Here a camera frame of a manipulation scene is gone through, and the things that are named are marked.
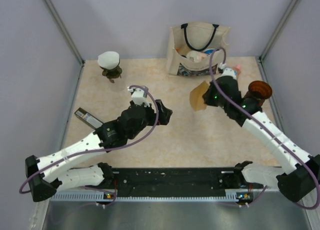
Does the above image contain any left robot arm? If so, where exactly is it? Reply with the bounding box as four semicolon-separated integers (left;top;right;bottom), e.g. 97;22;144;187
25;99;173;202

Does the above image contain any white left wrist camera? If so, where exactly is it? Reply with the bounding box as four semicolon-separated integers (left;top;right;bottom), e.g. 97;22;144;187
127;86;150;108

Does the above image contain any clear glass coffee server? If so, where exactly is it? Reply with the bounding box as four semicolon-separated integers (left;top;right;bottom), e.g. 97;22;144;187
109;77;127;92

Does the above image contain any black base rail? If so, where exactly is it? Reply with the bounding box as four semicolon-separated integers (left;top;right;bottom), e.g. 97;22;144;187
103;167;254;198

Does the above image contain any olive green coffee dripper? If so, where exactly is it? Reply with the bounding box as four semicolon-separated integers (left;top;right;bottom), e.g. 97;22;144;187
100;63;123;79

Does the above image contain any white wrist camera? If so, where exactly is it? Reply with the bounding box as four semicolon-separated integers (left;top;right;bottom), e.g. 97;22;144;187
127;86;150;108
218;63;237;80

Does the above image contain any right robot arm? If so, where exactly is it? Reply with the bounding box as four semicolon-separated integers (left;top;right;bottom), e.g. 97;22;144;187
203;76;320;202

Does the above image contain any white paper coffee filter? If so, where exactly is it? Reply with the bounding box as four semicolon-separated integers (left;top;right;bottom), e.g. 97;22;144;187
97;51;120;69

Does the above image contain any silver rectangular box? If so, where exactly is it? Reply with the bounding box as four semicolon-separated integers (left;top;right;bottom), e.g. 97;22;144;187
74;107;103;130

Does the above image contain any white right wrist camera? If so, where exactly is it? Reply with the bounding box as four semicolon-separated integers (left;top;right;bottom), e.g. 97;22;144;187
218;63;237;80

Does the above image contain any brown paper coffee filter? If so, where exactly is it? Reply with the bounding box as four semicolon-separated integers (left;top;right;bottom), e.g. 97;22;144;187
189;81;209;111

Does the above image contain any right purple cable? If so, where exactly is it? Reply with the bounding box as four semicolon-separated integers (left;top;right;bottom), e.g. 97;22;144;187
209;48;320;210

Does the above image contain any pink lotion bottle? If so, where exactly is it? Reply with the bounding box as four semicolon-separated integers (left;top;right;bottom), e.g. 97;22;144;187
233;65;242;78

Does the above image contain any beige canvas tote bag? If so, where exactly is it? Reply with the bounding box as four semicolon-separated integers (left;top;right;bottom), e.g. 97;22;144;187
166;22;231;77

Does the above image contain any brown coffee dripper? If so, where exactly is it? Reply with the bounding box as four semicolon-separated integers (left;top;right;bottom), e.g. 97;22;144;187
244;81;273;107

